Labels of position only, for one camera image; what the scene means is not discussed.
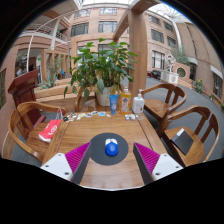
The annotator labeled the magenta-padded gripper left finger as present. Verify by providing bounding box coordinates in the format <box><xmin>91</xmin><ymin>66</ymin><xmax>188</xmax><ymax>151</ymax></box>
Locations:
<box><xmin>40</xmin><ymin>141</ymin><xmax>93</xmax><ymax>185</ymax></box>

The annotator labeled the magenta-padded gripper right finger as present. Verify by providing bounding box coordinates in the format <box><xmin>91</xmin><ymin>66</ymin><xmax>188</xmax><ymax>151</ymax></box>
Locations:
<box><xmin>132</xmin><ymin>142</ymin><xmax>184</xmax><ymax>186</ymax></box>

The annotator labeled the blue and white computer mouse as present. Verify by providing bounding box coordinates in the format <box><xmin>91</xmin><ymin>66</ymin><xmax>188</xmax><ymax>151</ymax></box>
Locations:
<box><xmin>104</xmin><ymin>137</ymin><xmax>120</xmax><ymax>158</ymax></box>

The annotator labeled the dark grey round mouse pad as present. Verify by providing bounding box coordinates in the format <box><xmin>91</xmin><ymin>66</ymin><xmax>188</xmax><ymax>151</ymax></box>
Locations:
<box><xmin>89</xmin><ymin>132</ymin><xmax>130</xmax><ymax>166</ymax></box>

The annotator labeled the black notebook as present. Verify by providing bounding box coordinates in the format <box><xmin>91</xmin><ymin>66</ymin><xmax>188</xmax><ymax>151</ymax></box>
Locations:
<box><xmin>170</xmin><ymin>127</ymin><xmax>194</xmax><ymax>157</ymax></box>

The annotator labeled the wooden armchair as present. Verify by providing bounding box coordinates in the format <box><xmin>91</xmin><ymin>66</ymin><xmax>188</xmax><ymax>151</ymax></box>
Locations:
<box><xmin>141</xmin><ymin>83</ymin><xmax>188</xmax><ymax>128</ymax></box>
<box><xmin>1</xmin><ymin>101</ymin><xmax>68</xmax><ymax>163</ymax></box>
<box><xmin>156</xmin><ymin>105</ymin><xmax>221</xmax><ymax>168</ymax></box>
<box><xmin>73</xmin><ymin>85</ymin><xmax>101</xmax><ymax>113</ymax></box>

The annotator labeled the red paper bag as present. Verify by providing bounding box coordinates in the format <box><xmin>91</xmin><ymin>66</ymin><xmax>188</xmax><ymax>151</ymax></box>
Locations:
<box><xmin>38</xmin><ymin>108</ymin><xmax>64</xmax><ymax>144</ymax></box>

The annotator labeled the clear plastic packet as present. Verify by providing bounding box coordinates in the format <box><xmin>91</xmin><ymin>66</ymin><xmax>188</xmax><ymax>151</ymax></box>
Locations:
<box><xmin>124</xmin><ymin>113</ymin><xmax>139</xmax><ymax>121</ymax></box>

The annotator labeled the white pump bottle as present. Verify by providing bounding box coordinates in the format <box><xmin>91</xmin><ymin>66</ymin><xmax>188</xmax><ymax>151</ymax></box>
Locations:
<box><xmin>132</xmin><ymin>89</ymin><xmax>146</xmax><ymax>115</ymax></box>

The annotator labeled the yellow liquid bottle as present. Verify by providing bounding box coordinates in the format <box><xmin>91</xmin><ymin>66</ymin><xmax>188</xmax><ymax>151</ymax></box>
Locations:
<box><xmin>119</xmin><ymin>87</ymin><xmax>132</xmax><ymax>116</ymax></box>

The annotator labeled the blue tube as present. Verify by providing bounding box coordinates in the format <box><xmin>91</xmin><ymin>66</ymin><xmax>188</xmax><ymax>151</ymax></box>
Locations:
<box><xmin>108</xmin><ymin>93</ymin><xmax>119</xmax><ymax>116</ymax></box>

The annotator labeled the dark red wooden lectern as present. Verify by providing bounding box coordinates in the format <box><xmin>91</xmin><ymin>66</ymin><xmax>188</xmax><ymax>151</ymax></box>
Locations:
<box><xmin>7</xmin><ymin>69</ymin><xmax>48</xmax><ymax>133</ymax></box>

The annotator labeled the spiky green plant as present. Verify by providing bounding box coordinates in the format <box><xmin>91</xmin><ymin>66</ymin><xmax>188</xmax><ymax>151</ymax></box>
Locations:
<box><xmin>39</xmin><ymin>71</ymin><xmax>59</xmax><ymax>90</ymax></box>

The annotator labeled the green plant in white pot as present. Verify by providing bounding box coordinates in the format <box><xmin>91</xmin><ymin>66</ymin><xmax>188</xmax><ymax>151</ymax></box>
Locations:
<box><xmin>63</xmin><ymin>37</ymin><xmax>138</xmax><ymax>108</ymax></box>

